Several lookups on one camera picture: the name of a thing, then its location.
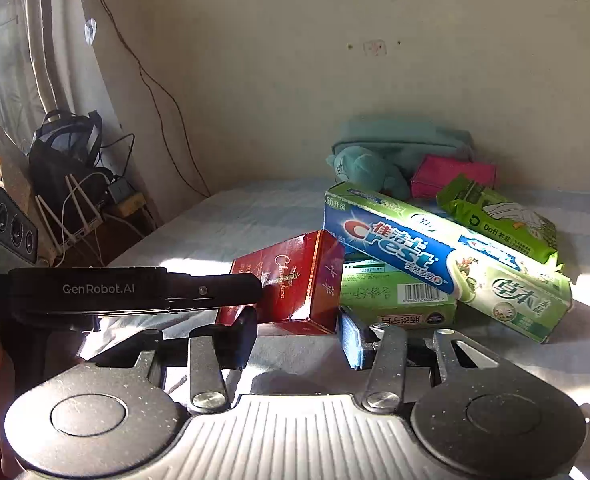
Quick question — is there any white wifi router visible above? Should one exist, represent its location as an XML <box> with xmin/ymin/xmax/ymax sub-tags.
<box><xmin>36</xmin><ymin>171</ymin><xmax>109</xmax><ymax>258</ymax></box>

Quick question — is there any teal zip pouch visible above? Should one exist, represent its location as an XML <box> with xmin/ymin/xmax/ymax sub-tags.
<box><xmin>332</xmin><ymin>115</ymin><xmax>475</xmax><ymax>178</ymax></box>

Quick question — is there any dark hanging wall cable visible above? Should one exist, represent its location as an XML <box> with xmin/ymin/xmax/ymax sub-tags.
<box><xmin>73</xmin><ymin>0</ymin><xmax>213</xmax><ymax>200</ymax></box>

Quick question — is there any pink wallet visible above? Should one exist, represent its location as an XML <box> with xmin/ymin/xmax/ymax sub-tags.
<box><xmin>410</xmin><ymin>155</ymin><xmax>497</xmax><ymax>198</ymax></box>

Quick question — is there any green Dofi tissue pack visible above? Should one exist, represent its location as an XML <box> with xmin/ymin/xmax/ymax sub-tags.
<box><xmin>436</xmin><ymin>174</ymin><xmax>562</xmax><ymax>270</ymax></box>

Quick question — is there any red cigarette box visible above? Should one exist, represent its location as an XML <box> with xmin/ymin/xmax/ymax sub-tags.
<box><xmin>230</xmin><ymin>230</ymin><xmax>345</xmax><ymax>336</ymax></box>

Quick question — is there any striped bed sheet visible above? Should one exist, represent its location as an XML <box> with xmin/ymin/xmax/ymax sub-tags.
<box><xmin>79</xmin><ymin>176</ymin><xmax>590</xmax><ymax>411</ymax></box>

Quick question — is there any grey curtain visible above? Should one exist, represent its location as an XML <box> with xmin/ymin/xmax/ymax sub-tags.
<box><xmin>0</xmin><ymin>0</ymin><xmax>124</xmax><ymax>152</ymax></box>

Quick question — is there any teal plush elephant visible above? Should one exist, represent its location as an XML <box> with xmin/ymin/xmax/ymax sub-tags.
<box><xmin>327</xmin><ymin>145</ymin><xmax>411</xmax><ymax>200</ymax></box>

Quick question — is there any pink wall sticker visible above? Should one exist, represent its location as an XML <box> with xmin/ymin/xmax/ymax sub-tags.
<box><xmin>363</xmin><ymin>39</ymin><xmax>387</xmax><ymax>56</ymax></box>

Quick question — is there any black backpack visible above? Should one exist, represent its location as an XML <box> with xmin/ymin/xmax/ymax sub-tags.
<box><xmin>28</xmin><ymin>110</ymin><xmax>114</xmax><ymax>216</ymax></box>

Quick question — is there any Crest toothpaste box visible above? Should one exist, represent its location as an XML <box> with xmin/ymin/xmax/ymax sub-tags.
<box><xmin>323</xmin><ymin>182</ymin><xmax>573</xmax><ymax>342</ymax></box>

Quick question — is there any green medicine box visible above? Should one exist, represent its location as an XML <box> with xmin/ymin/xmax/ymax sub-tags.
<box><xmin>339</xmin><ymin>259</ymin><xmax>457</xmax><ymax>330</ymax></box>

